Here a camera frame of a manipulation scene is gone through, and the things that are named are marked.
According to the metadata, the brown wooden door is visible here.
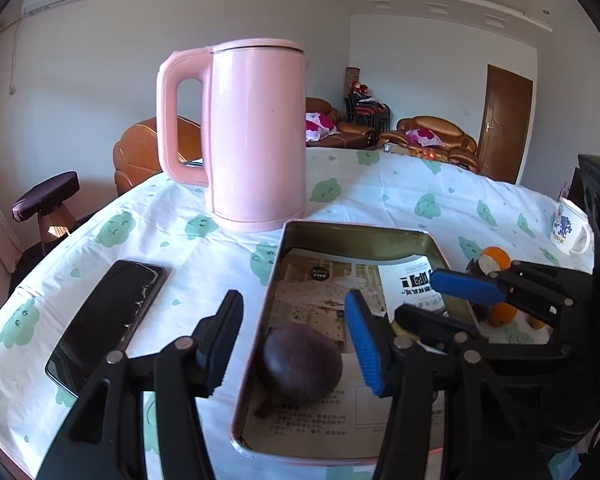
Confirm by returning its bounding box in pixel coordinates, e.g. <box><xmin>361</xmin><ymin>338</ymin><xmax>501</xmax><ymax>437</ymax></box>
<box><xmin>476</xmin><ymin>64</ymin><xmax>536</xmax><ymax>185</ymax></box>

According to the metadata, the oval orange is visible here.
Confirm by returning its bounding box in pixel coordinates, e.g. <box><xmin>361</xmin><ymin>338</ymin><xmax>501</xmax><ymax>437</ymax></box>
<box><xmin>489</xmin><ymin>302</ymin><xmax>518</xmax><ymax>326</ymax></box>

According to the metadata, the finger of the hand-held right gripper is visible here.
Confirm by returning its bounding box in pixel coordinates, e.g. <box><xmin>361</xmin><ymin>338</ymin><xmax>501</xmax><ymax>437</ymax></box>
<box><xmin>394</xmin><ymin>304</ymin><xmax>567</xmax><ymax>362</ymax></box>
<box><xmin>430</xmin><ymin>260</ymin><xmax>596</xmax><ymax>330</ymax></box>

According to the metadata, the white conduit pipe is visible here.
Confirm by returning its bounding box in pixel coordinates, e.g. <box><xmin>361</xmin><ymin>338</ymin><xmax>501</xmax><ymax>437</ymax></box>
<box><xmin>7</xmin><ymin>15</ymin><xmax>23</xmax><ymax>96</ymax></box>

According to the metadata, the purple cushioned stool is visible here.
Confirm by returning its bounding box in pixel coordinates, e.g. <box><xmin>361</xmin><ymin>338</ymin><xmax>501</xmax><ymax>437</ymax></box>
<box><xmin>12</xmin><ymin>171</ymin><xmax>80</xmax><ymax>241</ymax></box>

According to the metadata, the dark purple passion fruit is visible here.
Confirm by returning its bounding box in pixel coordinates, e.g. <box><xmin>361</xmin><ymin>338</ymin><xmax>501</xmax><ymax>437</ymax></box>
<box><xmin>254</xmin><ymin>324</ymin><xmax>343</xmax><ymax>418</ymax></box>

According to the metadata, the pink floral pillow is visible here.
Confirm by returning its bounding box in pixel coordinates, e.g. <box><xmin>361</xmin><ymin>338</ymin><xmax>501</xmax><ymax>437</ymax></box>
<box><xmin>405</xmin><ymin>128</ymin><xmax>443</xmax><ymax>146</ymax></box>
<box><xmin>305</xmin><ymin>112</ymin><xmax>341</xmax><ymax>142</ymax></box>

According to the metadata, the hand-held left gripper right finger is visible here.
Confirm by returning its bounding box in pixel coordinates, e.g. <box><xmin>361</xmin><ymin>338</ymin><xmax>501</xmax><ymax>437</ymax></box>
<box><xmin>344</xmin><ymin>289</ymin><xmax>556</xmax><ymax>480</ymax></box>

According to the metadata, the brown leather sofa chair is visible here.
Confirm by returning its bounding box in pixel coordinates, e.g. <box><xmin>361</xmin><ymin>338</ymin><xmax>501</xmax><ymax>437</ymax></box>
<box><xmin>377</xmin><ymin>116</ymin><xmax>481</xmax><ymax>171</ymax></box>

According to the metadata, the pink metal tin box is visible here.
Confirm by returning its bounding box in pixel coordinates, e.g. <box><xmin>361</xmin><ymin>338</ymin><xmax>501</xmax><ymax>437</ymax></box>
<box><xmin>228</xmin><ymin>219</ymin><xmax>482</xmax><ymax>462</ymax></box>

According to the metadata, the black smartphone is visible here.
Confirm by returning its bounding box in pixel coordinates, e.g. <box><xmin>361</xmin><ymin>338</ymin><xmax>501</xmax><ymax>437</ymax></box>
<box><xmin>45</xmin><ymin>259</ymin><xmax>168</xmax><ymax>400</ymax></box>

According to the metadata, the brown leather sofa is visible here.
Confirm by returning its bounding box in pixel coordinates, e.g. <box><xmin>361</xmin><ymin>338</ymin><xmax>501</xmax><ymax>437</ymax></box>
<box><xmin>305</xmin><ymin>97</ymin><xmax>376</xmax><ymax>150</ymax></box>

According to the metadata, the white cloud-print tablecloth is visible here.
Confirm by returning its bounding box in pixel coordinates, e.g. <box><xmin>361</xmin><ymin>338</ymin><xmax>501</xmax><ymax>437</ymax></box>
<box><xmin>0</xmin><ymin>146</ymin><xmax>600</xmax><ymax>480</ymax></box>

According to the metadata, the white printed leaflet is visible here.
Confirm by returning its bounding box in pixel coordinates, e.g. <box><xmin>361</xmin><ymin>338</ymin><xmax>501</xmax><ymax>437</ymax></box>
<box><xmin>377</xmin><ymin>256</ymin><xmax>448</xmax><ymax>321</ymax></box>

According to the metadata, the white printed mug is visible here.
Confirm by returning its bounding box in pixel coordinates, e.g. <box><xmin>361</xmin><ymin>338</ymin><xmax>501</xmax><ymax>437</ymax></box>
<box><xmin>549</xmin><ymin>197</ymin><xmax>593</xmax><ymax>257</ymax></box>

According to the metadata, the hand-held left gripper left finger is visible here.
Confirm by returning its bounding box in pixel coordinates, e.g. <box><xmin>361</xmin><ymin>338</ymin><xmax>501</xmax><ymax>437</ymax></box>
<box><xmin>37</xmin><ymin>290</ymin><xmax>245</xmax><ymax>480</ymax></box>

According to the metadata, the cluttered coffee table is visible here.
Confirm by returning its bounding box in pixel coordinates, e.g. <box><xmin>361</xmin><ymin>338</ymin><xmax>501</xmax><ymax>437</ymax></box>
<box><xmin>382</xmin><ymin>142</ymin><xmax>443</xmax><ymax>161</ymax></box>

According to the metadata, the halved brown speckled fruit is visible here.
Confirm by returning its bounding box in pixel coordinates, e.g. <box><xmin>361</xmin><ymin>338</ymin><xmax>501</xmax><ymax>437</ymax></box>
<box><xmin>466</xmin><ymin>255</ymin><xmax>502</xmax><ymax>277</ymax></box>

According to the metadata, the brown leather armchair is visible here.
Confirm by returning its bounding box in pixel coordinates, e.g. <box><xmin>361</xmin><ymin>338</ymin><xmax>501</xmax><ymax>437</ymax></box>
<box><xmin>112</xmin><ymin>116</ymin><xmax>203</xmax><ymax>196</ymax></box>

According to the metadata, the round orange mandarin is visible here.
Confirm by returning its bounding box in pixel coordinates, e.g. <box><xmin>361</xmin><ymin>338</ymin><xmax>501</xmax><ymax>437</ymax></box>
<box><xmin>482</xmin><ymin>246</ymin><xmax>512</xmax><ymax>273</ymax></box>

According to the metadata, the pink electric kettle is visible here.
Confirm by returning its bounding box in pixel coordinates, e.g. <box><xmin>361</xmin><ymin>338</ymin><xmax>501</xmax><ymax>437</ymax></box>
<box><xmin>156</xmin><ymin>38</ymin><xmax>312</xmax><ymax>234</ymax></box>

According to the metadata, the printed paper sheet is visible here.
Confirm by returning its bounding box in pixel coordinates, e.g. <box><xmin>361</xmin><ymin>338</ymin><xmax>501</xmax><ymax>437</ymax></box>
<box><xmin>242</xmin><ymin>246</ymin><xmax>446</xmax><ymax>453</ymax></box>

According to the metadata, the stack of dark chairs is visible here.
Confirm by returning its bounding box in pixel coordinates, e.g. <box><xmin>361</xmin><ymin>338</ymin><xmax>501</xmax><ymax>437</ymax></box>
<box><xmin>344</xmin><ymin>91</ymin><xmax>392</xmax><ymax>131</ymax></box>

